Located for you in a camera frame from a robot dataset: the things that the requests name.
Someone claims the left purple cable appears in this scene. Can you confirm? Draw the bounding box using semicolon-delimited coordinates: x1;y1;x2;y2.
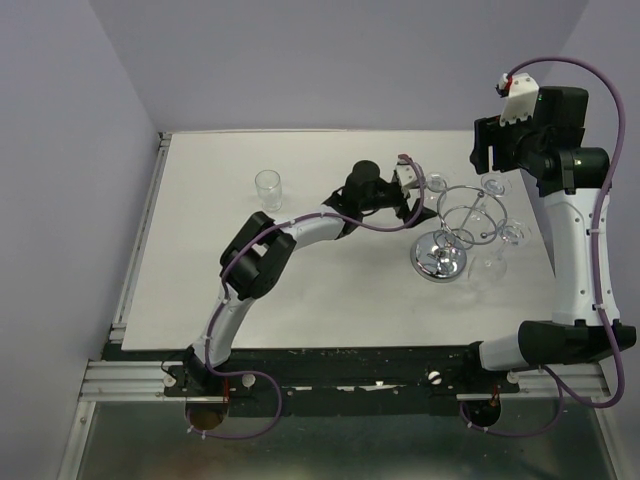
204;154;436;441

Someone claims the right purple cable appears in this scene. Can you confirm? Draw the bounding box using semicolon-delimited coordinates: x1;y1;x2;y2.
459;55;627;434

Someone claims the right wine glass on rack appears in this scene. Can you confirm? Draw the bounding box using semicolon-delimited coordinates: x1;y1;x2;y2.
497;217;532;247

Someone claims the aluminium rail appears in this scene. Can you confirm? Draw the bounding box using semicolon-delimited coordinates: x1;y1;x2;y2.
79;361;165;403

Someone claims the chrome wine glass rack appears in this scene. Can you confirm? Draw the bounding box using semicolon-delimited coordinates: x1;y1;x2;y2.
410;183;508;283

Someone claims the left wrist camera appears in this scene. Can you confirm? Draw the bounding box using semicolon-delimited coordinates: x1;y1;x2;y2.
394;158;425;195

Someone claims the tall wine glass on rack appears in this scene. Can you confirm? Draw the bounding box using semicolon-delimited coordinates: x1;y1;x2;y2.
468;172;512;293

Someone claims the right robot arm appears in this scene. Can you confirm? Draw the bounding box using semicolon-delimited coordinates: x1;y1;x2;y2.
459;80;637;392

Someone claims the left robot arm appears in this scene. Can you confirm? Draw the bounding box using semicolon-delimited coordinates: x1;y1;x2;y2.
185;154;436;395

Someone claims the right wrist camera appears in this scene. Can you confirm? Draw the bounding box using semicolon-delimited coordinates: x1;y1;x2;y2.
496;73;539;126

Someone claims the short clear wine glass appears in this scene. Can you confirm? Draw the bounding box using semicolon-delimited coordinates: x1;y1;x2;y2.
254;170;282;212

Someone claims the purple cable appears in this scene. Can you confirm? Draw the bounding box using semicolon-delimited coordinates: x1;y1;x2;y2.
459;55;627;434
204;154;436;441

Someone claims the black mounting base plate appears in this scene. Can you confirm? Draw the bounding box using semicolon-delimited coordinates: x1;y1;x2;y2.
164;346;519;417

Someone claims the ribbed wine glass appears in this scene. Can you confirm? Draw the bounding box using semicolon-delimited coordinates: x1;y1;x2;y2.
422;172;449;218

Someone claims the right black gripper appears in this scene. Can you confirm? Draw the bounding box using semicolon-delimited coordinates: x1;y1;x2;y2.
469;105;547;174

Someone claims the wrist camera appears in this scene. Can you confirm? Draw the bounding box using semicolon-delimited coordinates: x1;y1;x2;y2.
394;158;425;195
496;73;539;126

